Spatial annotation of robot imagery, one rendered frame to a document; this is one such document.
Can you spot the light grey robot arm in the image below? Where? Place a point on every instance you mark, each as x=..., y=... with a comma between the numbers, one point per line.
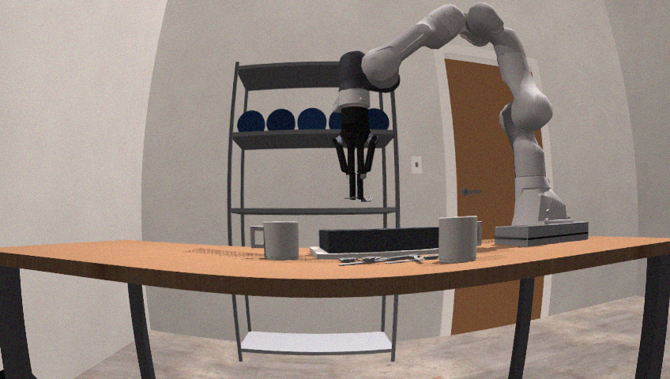
x=378, y=71

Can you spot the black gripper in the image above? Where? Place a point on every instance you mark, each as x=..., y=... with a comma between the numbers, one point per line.
x=355, y=132

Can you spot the grey mug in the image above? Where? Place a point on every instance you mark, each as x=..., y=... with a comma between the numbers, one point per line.
x=458, y=239
x=281, y=240

